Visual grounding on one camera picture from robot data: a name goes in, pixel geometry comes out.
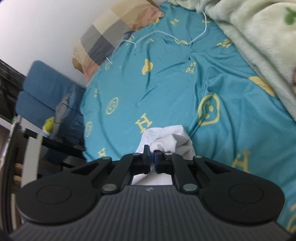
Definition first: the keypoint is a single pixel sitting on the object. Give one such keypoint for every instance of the green round object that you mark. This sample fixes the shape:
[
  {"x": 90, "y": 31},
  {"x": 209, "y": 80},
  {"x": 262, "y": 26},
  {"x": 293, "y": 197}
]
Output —
[{"x": 49, "y": 126}]

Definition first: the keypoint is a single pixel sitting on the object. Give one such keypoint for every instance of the plaid pillow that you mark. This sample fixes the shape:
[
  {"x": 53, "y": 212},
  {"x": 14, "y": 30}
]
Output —
[{"x": 111, "y": 30}]

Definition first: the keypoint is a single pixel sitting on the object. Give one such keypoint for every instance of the pale green fleece blanket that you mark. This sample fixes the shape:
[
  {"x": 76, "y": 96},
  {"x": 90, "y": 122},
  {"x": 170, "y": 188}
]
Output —
[{"x": 254, "y": 34}]

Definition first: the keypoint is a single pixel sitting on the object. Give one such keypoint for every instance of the teal printed bed sheet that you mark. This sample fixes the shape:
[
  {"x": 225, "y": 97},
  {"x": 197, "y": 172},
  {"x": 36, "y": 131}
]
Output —
[{"x": 161, "y": 92}]

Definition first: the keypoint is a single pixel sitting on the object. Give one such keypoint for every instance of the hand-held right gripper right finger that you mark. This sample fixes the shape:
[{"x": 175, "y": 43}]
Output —
[{"x": 157, "y": 162}]

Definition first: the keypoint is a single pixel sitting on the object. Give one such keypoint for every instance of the white t-shirt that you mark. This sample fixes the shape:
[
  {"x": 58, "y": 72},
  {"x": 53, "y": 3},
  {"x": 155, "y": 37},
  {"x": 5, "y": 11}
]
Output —
[{"x": 171, "y": 139}]

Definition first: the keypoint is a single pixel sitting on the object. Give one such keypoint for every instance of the dark window grille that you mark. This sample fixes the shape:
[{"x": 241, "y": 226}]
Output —
[{"x": 9, "y": 88}]

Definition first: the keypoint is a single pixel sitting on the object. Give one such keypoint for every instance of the wooden table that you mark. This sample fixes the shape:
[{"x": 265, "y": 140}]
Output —
[{"x": 32, "y": 150}]

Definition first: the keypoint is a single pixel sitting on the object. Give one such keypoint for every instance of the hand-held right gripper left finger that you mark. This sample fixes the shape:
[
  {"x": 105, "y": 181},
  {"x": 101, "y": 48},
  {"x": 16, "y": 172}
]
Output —
[{"x": 147, "y": 162}]

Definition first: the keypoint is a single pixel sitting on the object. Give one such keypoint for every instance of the blue covered chair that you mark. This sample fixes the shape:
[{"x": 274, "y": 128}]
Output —
[
  {"x": 32, "y": 109},
  {"x": 53, "y": 78}
]

